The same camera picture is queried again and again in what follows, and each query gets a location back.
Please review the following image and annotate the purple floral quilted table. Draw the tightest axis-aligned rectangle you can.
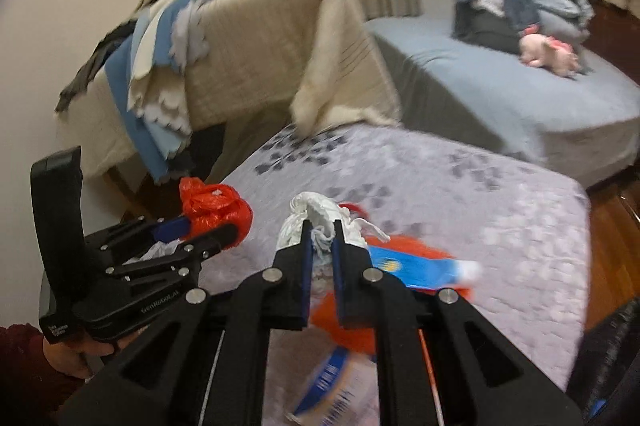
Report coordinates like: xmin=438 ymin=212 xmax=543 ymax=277
xmin=197 ymin=121 xmax=593 ymax=426

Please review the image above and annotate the blue white toothpaste box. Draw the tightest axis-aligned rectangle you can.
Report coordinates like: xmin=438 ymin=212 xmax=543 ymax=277
xmin=287 ymin=346 xmax=378 ymax=426

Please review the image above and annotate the dark wooden headboard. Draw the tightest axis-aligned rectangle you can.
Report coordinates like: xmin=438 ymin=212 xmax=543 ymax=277
xmin=582 ymin=0 xmax=640 ymax=82

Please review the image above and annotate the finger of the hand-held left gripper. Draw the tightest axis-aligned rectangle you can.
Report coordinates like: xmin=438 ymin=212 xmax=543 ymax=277
xmin=82 ymin=215 xmax=195 ymax=258
xmin=106 ymin=222 xmax=240 ymax=283

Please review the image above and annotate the pale blue scalloped cloth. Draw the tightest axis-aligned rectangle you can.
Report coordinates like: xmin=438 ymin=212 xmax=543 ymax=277
xmin=170 ymin=1 xmax=208 ymax=67

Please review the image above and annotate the bed with blue sheet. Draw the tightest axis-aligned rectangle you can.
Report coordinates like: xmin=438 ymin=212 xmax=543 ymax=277
xmin=365 ymin=13 xmax=640 ymax=187

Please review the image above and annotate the black trash bin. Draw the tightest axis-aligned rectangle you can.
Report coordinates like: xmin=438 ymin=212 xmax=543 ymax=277
xmin=567 ymin=296 xmax=640 ymax=426

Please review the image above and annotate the red plastic ring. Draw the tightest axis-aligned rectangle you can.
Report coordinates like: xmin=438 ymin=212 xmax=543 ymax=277
xmin=340 ymin=202 xmax=372 ymax=222

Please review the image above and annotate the person's left hand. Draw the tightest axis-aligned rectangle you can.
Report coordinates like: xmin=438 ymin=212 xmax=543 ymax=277
xmin=42 ymin=335 xmax=130 ymax=379

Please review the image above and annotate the orange foam net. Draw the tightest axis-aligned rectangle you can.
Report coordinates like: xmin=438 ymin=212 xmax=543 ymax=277
xmin=307 ymin=233 xmax=473 ymax=354

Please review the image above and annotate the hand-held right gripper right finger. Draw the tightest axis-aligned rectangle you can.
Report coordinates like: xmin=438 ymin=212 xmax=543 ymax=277
xmin=330 ymin=218 xmax=583 ymax=426

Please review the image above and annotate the blue felt cloth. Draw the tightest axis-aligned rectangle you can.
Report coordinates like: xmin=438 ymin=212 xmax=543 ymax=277
xmin=105 ymin=18 xmax=193 ymax=184

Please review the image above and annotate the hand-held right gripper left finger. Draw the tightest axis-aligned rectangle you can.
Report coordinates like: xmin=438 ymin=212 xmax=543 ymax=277
xmin=57 ymin=218 xmax=322 ymax=426

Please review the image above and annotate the beige covered chair with cloths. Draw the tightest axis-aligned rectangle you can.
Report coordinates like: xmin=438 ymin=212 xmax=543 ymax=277
xmin=55 ymin=0 xmax=401 ymax=187

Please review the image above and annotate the red plastic bag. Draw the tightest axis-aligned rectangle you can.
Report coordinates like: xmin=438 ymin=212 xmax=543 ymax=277
xmin=179 ymin=177 xmax=252 ymax=252

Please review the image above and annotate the dark grey cloth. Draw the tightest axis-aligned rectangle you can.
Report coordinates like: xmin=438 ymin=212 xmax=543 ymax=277
xmin=54 ymin=23 xmax=138 ymax=114

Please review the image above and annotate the person's left forearm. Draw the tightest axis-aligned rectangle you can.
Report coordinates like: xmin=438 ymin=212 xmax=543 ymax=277
xmin=0 ymin=325 xmax=68 ymax=426

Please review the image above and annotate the blue toothpaste tube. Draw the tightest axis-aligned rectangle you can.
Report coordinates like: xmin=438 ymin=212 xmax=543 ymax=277
xmin=367 ymin=246 xmax=483 ymax=289

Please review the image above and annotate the pink plush toy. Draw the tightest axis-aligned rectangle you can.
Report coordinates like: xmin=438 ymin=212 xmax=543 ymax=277
xmin=517 ymin=26 xmax=583 ymax=78

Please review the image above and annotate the cream scalloped cloth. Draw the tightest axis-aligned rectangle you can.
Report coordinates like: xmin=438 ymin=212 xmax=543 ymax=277
xmin=131 ymin=0 xmax=173 ymax=112

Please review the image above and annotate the pile of folded bedding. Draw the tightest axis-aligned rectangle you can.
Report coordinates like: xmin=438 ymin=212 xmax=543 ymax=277
xmin=452 ymin=0 xmax=596 ymax=54

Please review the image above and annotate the white wad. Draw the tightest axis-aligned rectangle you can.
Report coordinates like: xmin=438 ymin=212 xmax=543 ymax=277
xmin=285 ymin=192 xmax=418 ymax=267

